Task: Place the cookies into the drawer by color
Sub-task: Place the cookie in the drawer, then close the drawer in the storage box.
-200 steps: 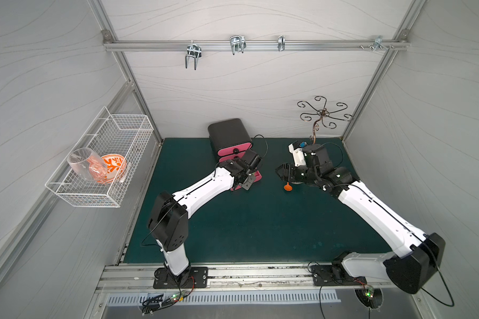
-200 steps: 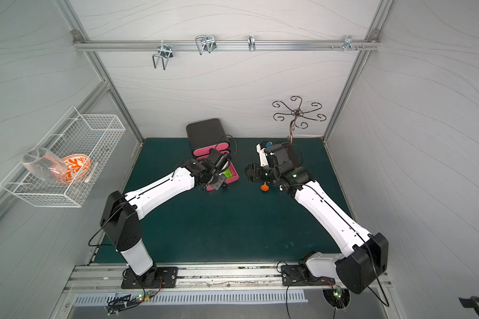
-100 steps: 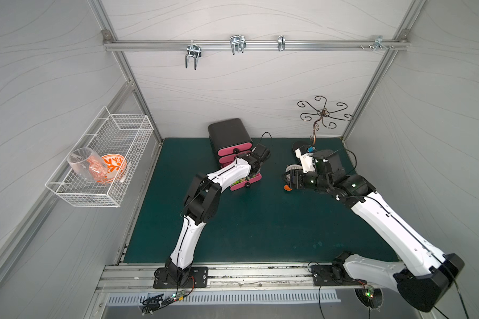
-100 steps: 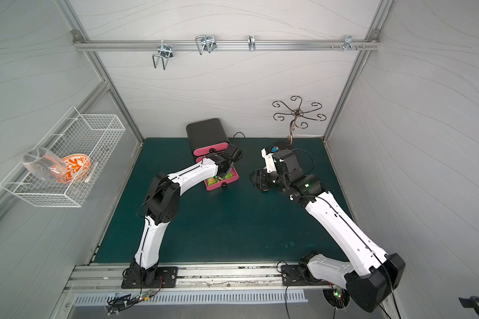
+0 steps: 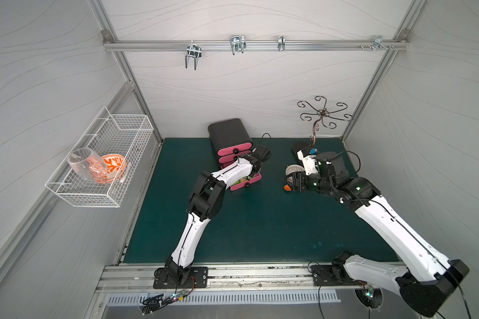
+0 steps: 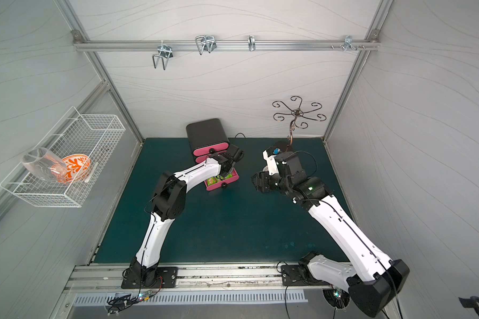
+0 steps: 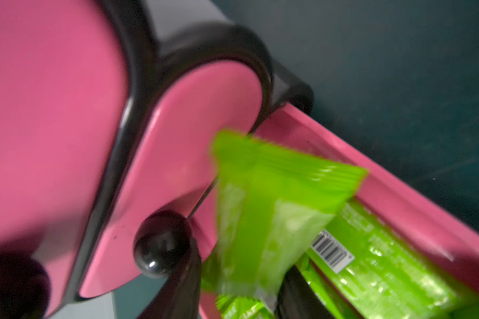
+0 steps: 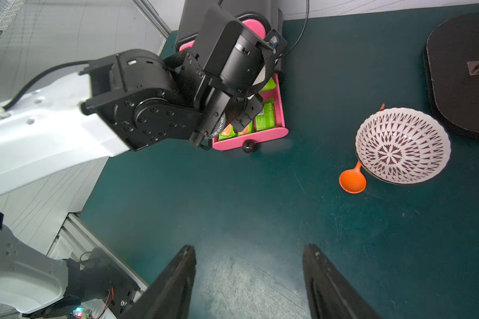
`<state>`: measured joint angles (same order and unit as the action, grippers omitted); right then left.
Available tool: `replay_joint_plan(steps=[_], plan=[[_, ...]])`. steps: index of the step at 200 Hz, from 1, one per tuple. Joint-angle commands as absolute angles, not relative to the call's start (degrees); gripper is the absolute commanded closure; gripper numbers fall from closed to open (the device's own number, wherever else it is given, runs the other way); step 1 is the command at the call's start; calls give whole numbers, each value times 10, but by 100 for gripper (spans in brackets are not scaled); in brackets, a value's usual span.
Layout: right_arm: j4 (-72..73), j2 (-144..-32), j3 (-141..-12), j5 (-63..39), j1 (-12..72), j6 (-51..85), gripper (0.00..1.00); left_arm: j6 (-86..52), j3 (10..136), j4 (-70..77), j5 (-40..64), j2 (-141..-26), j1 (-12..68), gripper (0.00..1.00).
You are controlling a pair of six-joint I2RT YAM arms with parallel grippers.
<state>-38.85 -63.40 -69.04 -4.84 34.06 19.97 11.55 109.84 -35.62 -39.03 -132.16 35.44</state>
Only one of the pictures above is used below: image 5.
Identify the pink bottom drawer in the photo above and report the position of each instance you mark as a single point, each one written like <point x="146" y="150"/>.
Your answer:
<point x="251" y="180"/>

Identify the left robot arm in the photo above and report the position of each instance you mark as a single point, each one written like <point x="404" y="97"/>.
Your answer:
<point x="206" y="202"/>

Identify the black pink drawer cabinet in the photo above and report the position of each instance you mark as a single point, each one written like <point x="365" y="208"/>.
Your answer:
<point x="228" y="133"/>

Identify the orange patterned bowl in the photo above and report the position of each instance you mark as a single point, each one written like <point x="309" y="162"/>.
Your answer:
<point x="116" y="168"/>

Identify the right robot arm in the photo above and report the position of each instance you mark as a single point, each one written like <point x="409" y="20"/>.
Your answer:
<point x="427" y="277"/>

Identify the white wire basket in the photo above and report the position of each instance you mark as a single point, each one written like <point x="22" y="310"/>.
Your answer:
<point x="124" y="134"/>

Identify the metal hook middle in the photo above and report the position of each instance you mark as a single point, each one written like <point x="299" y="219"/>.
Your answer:
<point x="237" y="44"/>

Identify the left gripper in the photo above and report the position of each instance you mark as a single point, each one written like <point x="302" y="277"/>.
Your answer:
<point x="253" y="160"/>

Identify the clear glass cup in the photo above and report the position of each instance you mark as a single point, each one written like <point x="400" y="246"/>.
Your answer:
<point x="87" y="164"/>

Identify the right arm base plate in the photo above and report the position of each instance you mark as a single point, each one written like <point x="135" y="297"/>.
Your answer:
<point x="329" y="275"/>

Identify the metal rail bar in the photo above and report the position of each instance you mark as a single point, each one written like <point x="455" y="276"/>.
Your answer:
<point x="251" y="45"/>

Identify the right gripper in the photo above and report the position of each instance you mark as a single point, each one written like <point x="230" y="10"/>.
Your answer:
<point x="298" y="181"/>

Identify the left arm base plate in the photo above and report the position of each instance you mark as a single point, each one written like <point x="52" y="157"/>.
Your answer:
<point x="194" y="277"/>

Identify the pink top drawer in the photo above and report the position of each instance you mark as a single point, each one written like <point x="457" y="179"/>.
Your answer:
<point x="235" y="149"/>

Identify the black metal jewelry stand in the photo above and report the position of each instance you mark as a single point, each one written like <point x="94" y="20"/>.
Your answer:
<point x="321" y="117"/>

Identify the white strainer orange handle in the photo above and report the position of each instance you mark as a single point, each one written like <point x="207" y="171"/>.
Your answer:
<point x="292" y="172"/>

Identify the metal double hook left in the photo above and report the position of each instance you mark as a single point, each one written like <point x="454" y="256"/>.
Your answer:
<point x="193" y="53"/>

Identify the pink drawer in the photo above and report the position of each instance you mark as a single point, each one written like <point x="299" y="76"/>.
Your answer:
<point x="232" y="157"/>
<point x="235" y="149"/>
<point x="251" y="180"/>

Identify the metal hook small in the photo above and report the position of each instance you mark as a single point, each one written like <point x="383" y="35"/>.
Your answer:
<point x="281" y="43"/>

